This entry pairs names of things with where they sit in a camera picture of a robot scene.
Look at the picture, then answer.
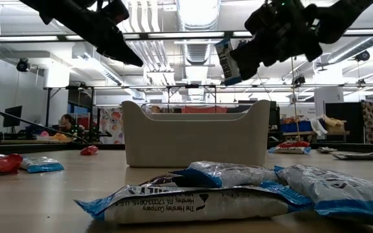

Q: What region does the brown silver candy bar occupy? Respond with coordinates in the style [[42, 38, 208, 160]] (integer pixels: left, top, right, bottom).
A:
[[315, 146, 338, 154], [140, 173, 187, 188], [332, 151, 373, 162]]

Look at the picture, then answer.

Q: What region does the yellow hanging rope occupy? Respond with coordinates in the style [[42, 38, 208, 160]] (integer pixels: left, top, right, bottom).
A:
[[289, 56, 301, 143]]

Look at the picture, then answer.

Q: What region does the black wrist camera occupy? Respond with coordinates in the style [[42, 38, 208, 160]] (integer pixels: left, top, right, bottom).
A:
[[243, 2, 273, 36], [102, 0, 131, 25]]

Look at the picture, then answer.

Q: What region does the fruit print cloth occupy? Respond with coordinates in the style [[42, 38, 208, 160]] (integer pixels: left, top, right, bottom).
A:
[[98, 106, 125, 145]]

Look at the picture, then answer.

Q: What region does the red fabric panel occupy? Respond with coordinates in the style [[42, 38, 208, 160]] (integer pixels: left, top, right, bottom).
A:
[[181, 105, 229, 115]]

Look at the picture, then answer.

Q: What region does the white cloth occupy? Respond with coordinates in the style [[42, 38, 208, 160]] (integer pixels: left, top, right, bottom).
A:
[[309, 116, 329, 137]]

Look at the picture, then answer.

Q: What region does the black ceiling spotlight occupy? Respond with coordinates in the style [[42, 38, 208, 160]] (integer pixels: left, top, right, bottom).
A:
[[354, 49, 371, 63], [16, 57, 31, 73]]

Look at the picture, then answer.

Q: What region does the black metal rack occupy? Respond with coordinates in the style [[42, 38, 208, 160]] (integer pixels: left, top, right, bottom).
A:
[[43, 84, 97, 145]]

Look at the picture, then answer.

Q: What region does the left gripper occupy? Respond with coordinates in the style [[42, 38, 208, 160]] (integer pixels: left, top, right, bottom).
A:
[[60, 0, 144, 68]]

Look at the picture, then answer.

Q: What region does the blue bin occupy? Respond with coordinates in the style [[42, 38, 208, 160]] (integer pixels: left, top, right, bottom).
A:
[[279, 120, 314, 133]]

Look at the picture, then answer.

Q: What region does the tan cardboard box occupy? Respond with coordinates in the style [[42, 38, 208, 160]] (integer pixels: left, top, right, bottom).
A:
[[324, 115, 348, 135]]

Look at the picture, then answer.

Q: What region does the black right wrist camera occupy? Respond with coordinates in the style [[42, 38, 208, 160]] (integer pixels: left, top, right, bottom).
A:
[[243, 2, 273, 36]]

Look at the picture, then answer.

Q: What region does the grey plastic basket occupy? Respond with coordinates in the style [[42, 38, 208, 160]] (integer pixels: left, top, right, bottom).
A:
[[120, 99, 271, 168]]

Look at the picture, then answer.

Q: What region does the silver ventilation duct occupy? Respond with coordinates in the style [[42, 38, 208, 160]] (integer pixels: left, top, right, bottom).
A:
[[175, 0, 222, 102]]

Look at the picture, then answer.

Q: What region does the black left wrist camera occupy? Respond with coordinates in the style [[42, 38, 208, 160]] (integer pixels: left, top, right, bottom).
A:
[[102, 0, 131, 25]]

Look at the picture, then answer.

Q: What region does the person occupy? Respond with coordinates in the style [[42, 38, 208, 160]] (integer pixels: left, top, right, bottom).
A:
[[59, 113, 79, 134]]

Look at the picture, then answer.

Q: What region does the black monitor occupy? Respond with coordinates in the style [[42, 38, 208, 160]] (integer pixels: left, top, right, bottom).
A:
[[2, 105, 23, 128]]

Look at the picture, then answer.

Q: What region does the black cabinet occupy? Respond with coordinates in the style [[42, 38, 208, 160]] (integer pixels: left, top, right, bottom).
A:
[[324, 101, 366, 144]]

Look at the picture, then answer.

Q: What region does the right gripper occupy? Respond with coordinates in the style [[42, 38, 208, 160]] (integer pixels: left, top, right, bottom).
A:
[[229, 0, 324, 82]]

